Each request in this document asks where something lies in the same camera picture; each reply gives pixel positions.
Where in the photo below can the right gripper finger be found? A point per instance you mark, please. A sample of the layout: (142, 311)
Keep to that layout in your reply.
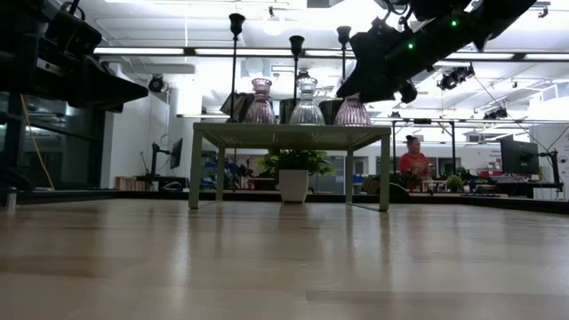
(408, 92)
(369, 91)

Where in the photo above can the pink ribbed glass candle holder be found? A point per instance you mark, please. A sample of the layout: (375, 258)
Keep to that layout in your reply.
(353, 114)
(260, 113)

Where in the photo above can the clear ribbed glass candle holder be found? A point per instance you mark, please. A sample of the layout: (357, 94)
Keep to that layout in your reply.
(306, 113)

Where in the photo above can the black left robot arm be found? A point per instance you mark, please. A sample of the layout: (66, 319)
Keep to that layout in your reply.
(13, 133)

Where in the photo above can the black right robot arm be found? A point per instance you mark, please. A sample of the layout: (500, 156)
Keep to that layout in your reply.
(444, 40)

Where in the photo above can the person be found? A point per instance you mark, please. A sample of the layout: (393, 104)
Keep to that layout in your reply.
(414, 162)

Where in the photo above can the long ceiling light bar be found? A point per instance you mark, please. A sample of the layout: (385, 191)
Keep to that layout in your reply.
(178, 52)

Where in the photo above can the black computer monitor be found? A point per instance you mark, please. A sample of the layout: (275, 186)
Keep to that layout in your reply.
(176, 153)
(518, 155)

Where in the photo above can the pale green metal shelf riser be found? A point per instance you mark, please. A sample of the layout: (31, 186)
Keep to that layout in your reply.
(289, 133)

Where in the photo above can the green plant in white pot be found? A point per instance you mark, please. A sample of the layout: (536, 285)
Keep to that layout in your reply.
(293, 184)

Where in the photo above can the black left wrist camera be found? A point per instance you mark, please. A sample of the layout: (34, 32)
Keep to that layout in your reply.
(75, 33)

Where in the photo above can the black ceiling camera rig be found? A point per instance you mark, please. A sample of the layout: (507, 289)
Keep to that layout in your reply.
(455, 76)

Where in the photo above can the black aluminium table frame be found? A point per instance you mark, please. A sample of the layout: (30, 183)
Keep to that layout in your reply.
(533, 204)

